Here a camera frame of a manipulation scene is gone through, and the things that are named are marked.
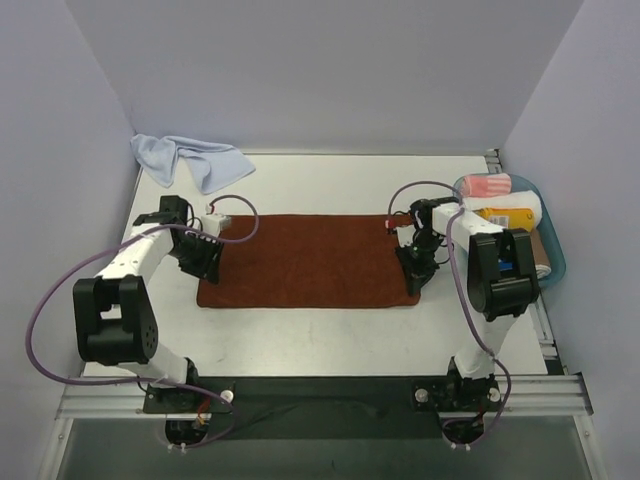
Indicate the light blue towel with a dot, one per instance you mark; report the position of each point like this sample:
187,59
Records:
213,166

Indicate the aluminium frame rail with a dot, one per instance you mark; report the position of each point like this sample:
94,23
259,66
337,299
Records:
519,395

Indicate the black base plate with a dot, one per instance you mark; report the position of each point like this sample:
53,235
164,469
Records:
327,408

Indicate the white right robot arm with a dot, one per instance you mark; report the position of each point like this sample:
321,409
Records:
493,267

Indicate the yellow rolled towel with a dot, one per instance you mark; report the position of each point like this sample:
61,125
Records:
517,218

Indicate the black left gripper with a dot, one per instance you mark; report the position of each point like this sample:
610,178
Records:
203,257

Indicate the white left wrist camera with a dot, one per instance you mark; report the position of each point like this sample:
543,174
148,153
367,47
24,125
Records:
214,224

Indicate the pink striped rolled towel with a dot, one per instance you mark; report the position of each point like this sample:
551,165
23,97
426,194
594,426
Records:
486,186

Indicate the brown towel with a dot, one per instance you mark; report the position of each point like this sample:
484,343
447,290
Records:
311,261

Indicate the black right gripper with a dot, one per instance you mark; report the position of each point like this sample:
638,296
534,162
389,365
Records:
417,261

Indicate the tan rolled towel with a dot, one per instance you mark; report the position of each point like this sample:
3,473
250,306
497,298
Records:
541,259

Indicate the white rolled towel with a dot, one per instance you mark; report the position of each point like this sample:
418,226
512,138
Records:
515,200

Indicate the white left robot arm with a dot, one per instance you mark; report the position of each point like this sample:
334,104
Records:
115,322

